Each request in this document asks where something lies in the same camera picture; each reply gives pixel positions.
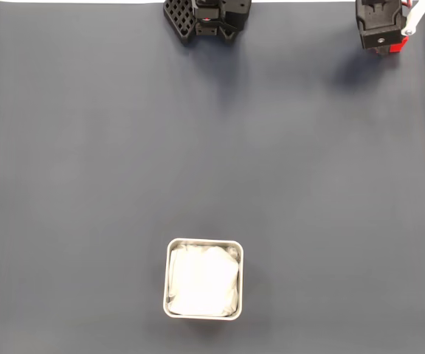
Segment white cloth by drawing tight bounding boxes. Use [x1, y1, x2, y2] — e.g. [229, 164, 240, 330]
[167, 243, 241, 317]

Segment grey table mat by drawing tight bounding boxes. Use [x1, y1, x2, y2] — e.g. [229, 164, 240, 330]
[0, 2, 425, 354]

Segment square metal box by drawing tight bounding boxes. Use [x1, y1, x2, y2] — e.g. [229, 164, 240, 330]
[162, 237, 244, 322]

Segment camera board on white mount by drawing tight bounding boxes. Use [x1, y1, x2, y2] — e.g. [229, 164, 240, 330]
[400, 0, 425, 38]

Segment red cube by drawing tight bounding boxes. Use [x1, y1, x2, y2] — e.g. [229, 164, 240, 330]
[373, 36, 409, 55]

